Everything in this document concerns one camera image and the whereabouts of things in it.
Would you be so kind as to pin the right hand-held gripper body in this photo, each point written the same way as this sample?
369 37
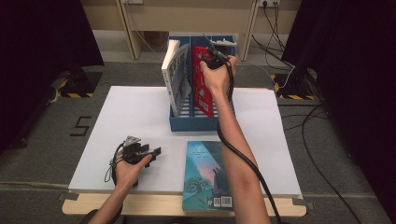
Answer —
218 53

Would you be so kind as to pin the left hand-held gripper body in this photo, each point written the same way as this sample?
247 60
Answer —
132 149

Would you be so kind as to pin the red book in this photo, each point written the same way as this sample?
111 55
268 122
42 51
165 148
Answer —
199 84

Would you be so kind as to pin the white picture book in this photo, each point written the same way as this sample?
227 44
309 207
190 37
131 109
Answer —
174 77

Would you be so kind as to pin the teal book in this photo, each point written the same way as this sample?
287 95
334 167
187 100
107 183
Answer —
202 174

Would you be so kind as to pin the blue file rack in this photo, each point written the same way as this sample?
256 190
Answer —
196 123

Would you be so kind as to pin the person's left hand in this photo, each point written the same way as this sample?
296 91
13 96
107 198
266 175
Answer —
129 174

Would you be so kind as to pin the person's right hand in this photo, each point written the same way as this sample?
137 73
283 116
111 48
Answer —
218 79

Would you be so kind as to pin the beige wooden desk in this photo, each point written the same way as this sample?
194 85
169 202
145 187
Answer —
193 15

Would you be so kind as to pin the stand base with hazard tape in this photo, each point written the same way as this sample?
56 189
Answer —
295 87
79 82

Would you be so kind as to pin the black curtain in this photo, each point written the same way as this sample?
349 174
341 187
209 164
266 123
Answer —
37 56
358 77

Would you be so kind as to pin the white wall socket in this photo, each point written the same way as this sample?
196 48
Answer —
269 2
132 1

